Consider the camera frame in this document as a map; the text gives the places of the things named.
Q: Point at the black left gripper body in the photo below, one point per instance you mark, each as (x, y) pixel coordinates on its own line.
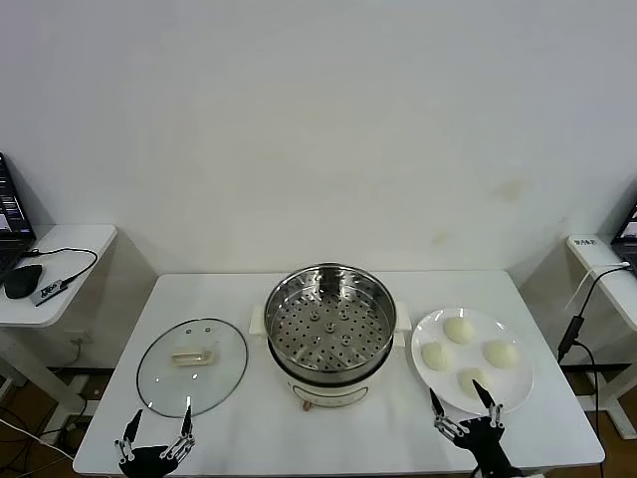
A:
(149, 460)

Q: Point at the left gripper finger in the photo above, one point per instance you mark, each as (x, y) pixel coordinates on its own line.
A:
(130, 440)
(186, 428)

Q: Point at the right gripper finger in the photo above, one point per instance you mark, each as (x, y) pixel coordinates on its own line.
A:
(494, 415)
(445, 424)

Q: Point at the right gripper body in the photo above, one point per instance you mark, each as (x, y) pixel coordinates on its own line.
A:
(485, 445)

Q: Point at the white steamed baozi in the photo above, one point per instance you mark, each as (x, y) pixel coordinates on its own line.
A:
(437, 356)
(459, 329)
(500, 352)
(470, 386)

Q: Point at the round glass pot lid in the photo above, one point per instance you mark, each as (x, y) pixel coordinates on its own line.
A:
(199, 386)

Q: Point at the perforated steel steamer basket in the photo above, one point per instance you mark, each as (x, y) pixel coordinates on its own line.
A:
(328, 328)

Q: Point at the round white plate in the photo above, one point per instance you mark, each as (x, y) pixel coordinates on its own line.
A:
(512, 388)

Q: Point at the cream electric cooking pot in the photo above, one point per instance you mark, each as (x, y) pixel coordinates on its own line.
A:
(328, 391)

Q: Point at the white labelled side desk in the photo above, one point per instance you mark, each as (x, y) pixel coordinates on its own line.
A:
(624, 311)

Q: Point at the small black printed device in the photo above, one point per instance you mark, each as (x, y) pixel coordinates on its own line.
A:
(49, 290)

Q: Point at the black computer mouse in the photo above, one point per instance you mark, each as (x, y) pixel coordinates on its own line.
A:
(22, 281)

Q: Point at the small white desk label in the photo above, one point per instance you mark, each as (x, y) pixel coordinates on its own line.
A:
(584, 242)

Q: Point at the white rounded side desk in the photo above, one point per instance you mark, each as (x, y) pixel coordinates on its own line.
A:
(74, 239)

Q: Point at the black open laptop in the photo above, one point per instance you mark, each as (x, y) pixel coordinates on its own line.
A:
(10, 219)

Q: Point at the white wall socket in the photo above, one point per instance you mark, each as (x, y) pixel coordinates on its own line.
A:
(82, 338)

